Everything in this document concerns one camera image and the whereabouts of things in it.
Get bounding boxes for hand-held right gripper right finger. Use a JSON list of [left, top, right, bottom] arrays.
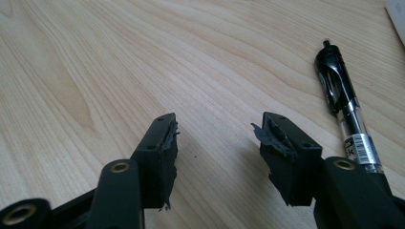
[[250, 111, 324, 207]]

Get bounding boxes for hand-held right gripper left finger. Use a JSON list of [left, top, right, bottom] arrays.
[[129, 112, 181, 212]]

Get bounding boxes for black retractable pen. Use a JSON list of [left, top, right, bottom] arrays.
[[313, 39, 395, 196]]

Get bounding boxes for white flat object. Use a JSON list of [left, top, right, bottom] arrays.
[[384, 0, 405, 46]]

